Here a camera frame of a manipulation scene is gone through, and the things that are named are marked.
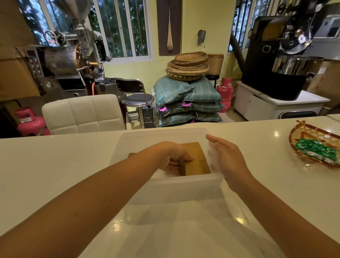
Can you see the person's right hand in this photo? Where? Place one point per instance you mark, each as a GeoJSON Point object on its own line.
{"type": "Point", "coordinates": [231, 164]}

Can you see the person's left hand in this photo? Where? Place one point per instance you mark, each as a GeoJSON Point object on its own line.
{"type": "Point", "coordinates": [164, 154]}

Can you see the person's left fingers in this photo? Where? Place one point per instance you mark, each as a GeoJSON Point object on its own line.
{"type": "Point", "coordinates": [183, 156]}

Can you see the person's right thumb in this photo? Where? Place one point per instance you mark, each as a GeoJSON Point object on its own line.
{"type": "Point", "coordinates": [213, 138]}

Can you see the brown paper packet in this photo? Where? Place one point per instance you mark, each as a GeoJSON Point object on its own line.
{"type": "Point", "coordinates": [198, 162]}

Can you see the translucent plastic storage box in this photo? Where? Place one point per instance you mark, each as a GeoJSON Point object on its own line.
{"type": "Point", "coordinates": [172, 188]}

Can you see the person's right forearm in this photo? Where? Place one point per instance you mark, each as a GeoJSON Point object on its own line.
{"type": "Point", "coordinates": [286, 220]}

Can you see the person's left forearm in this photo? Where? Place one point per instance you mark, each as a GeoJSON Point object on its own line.
{"type": "Point", "coordinates": [79, 207]}

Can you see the teal striped sack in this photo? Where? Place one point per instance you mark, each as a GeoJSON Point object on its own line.
{"type": "Point", "coordinates": [183, 118]}
{"type": "Point", "coordinates": [201, 106]}
{"type": "Point", "coordinates": [170, 91]}
{"type": "Point", "coordinates": [206, 91]}

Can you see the pink gas cylinder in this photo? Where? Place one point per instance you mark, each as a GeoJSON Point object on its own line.
{"type": "Point", "coordinates": [29, 123]}
{"type": "Point", "coordinates": [225, 93]}

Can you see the white cabinet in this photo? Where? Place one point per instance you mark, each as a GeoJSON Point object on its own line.
{"type": "Point", "coordinates": [255, 106]}

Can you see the small black stool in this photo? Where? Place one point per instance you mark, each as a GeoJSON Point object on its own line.
{"type": "Point", "coordinates": [212, 78]}

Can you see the black chrome bar stool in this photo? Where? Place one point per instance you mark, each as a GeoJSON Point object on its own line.
{"type": "Point", "coordinates": [136, 99]}

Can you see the tall woven basket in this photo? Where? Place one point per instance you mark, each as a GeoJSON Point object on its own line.
{"type": "Point", "coordinates": [215, 63]}

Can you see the stack of flat woven baskets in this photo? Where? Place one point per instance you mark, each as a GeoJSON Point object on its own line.
{"type": "Point", "coordinates": [188, 66]}

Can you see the woven rattan tray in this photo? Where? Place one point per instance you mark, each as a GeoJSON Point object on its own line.
{"type": "Point", "coordinates": [300, 134]}

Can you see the black chair backrest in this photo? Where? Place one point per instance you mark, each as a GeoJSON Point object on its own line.
{"type": "Point", "coordinates": [297, 114]}

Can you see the black coffee roaster machine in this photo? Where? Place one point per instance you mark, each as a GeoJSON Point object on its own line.
{"type": "Point", "coordinates": [276, 66]}

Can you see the pile of green wrapped candies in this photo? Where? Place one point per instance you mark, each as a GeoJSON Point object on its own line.
{"type": "Point", "coordinates": [316, 150]}

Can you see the white padded chair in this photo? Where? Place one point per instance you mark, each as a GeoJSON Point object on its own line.
{"type": "Point", "coordinates": [82, 114]}

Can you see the white framed barred window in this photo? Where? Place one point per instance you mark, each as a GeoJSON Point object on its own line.
{"type": "Point", "coordinates": [119, 26]}
{"type": "Point", "coordinates": [244, 18]}

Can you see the silver coffee roaster machine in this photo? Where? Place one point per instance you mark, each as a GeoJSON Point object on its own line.
{"type": "Point", "coordinates": [69, 58]}

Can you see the large brown cardboard box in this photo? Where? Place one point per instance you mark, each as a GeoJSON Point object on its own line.
{"type": "Point", "coordinates": [13, 66]}

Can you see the black exhaust duct pipe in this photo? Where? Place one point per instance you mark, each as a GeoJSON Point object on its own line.
{"type": "Point", "coordinates": [237, 50]}

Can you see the grey wall lamp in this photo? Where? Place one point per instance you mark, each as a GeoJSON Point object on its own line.
{"type": "Point", "coordinates": [201, 36]}

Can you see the brown wall hanging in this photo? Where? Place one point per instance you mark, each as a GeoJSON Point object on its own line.
{"type": "Point", "coordinates": [169, 26]}

